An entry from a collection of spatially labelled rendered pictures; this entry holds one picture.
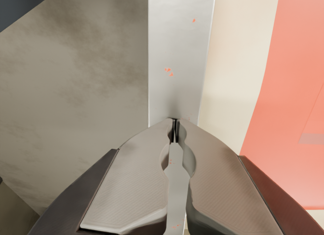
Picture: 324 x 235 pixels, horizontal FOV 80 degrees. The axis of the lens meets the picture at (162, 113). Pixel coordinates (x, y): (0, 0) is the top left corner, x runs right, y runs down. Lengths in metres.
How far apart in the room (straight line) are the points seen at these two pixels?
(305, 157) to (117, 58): 1.54
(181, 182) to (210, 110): 0.07
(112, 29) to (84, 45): 0.27
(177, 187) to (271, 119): 0.11
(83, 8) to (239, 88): 1.44
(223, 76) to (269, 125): 0.07
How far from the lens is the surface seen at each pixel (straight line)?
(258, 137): 0.21
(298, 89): 0.20
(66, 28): 1.67
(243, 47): 0.17
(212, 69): 0.17
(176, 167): 0.17
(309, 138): 0.23
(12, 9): 0.35
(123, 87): 1.83
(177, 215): 0.22
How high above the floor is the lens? 1.37
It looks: 43 degrees down
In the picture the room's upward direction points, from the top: 176 degrees counter-clockwise
